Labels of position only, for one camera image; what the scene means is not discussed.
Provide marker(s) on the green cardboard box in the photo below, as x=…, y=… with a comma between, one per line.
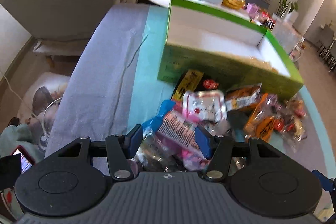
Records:
x=226, y=47

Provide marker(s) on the lavender table cloth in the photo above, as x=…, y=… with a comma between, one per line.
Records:
x=96, y=102

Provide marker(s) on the orange snack packet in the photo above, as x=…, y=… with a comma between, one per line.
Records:
x=265, y=119

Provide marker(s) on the teal table mat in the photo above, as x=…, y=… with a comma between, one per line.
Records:
x=315, y=152

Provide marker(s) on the pink clear snack bag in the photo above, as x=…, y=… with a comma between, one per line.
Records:
x=169, y=145

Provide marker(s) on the tall leafy potted plant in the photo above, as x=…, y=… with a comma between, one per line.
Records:
x=286, y=6

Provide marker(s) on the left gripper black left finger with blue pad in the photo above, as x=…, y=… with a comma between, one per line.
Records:
x=121, y=148

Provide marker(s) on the black yellow snack bag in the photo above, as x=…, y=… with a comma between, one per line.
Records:
x=193, y=81

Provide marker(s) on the yellow wicker basket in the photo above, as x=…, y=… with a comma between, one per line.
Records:
x=234, y=4

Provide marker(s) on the white red snack pouch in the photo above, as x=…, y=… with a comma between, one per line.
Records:
x=204, y=106

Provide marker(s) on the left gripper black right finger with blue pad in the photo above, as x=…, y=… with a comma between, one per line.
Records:
x=218, y=151

